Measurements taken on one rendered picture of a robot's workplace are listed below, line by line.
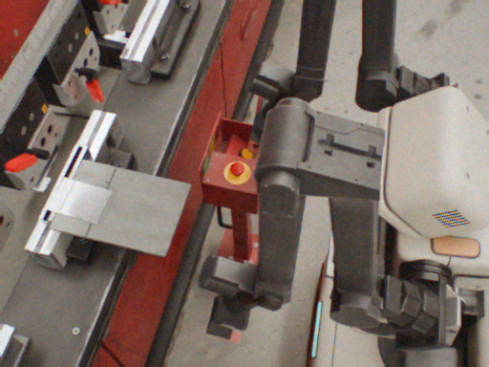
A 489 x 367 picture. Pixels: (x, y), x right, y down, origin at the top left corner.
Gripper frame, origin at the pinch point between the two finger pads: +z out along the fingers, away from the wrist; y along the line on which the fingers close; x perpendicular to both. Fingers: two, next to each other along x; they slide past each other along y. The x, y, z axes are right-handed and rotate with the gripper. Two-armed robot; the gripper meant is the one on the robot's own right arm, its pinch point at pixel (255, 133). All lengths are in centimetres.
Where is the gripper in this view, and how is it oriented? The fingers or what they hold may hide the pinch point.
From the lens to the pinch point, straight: 134.6
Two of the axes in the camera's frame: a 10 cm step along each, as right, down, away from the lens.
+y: -1.9, 8.6, -4.8
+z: -4.2, 3.7, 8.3
